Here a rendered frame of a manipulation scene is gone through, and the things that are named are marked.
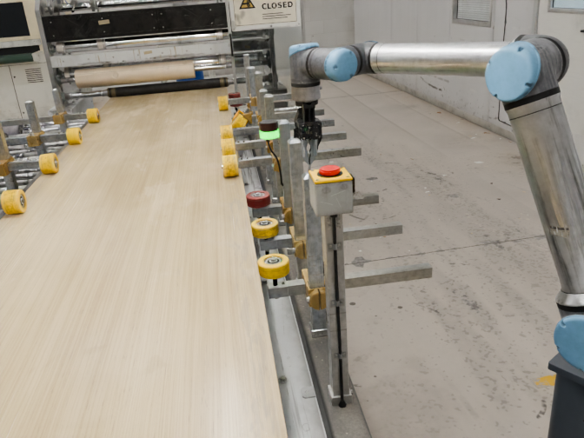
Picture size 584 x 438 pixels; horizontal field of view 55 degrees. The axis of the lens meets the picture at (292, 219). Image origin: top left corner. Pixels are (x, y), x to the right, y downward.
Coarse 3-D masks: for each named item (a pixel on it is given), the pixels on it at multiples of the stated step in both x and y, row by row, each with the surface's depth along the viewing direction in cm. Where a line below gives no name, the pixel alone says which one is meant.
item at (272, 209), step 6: (366, 198) 194; (372, 198) 194; (378, 198) 194; (270, 204) 192; (276, 204) 192; (354, 204) 194; (360, 204) 194; (366, 204) 194; (252, 210) 190; (258, 210) 190; (264, 210) 190; (270, 210) 190; (276, 210) 191; (258, 216) 190
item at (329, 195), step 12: (312, 180) 104; (324, 180) 102; (336, 180) 102; (348, 180) 102; (312, 192) 105; (324, 192) 102; (336, 192) 103; (348, 192) 103; (312, 204) 107; (324, 204) 103; (336, 204) 103; (348, 204) 104; (336, 216) 105
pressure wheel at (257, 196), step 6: (252, 192) 191; (258, 192) 190; (264, 192) 190; (246, 198) 189; (252, 198) 186; (258, 198) 186; (264, 198) 186; (252, 204) 187; (258, 204) 186; (264, 204) 187
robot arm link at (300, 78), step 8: (296, 48) 166; (304, 48) 165; (312, 48) 166; (296, 56) 167; (304, 56) 165; (296, 64) 168; (304, 64) 165; (296, 72) 169; (304, 72) 167; (296, 80) 170; (304, 80) 169; (312, 80) 170
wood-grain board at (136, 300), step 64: (128, 128) 300; (192, 128) 290; (64, 192) 207; (128, 192) 202; (192, 192) 198; (0, 256) 159; (64, 256) 156; (128, 256) 153; (192, 256) 150; (0, 320) 127; (64, 320) 125; (128, 320) 123; (192, 320) 121; (256, 320) 119; (0, 384) 105; (64, 384) 104; (128, 384) 103; (192, 384) 101; (256, 384) 100
